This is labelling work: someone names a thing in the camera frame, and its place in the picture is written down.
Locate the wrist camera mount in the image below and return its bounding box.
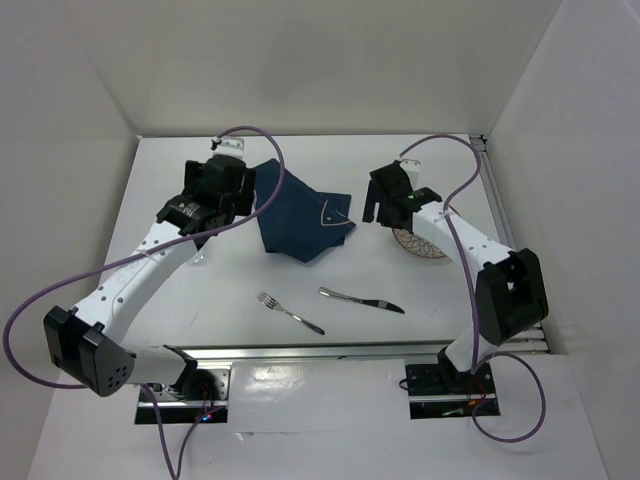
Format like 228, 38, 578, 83
211, 136, 244, 160
400, 159, 421, 190

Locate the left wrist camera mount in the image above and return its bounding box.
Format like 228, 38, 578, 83
211, 136, 244, 160

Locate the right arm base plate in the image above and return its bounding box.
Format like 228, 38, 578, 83
398, 364, 500, 420

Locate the clear drinking glass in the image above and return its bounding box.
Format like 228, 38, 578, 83
188, 249, 205, 266

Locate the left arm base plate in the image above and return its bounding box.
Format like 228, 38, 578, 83
150, 362, 231, 425

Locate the aluminium side rail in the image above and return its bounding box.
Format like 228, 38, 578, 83
470, 135, 550, 355

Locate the aluminium front rail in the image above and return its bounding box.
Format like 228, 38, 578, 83
164, 339, 551, 364

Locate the navy blue fish placemat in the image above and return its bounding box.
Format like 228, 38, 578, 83
258, 173, 356, 263

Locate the patterned ceramic plate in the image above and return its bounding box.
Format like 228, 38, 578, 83
392, 229, 447, 260

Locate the silver fork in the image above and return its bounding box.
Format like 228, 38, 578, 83
257, 292, 326, 336

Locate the silver table knife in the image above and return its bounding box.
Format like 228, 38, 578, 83
318, 287, 405, 314

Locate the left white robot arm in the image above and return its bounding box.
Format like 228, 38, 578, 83
44, 154, 255, 399

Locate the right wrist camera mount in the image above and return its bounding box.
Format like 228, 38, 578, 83
400, 159, 421, 190

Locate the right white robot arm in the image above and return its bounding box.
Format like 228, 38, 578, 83
363, 161, 549, 392

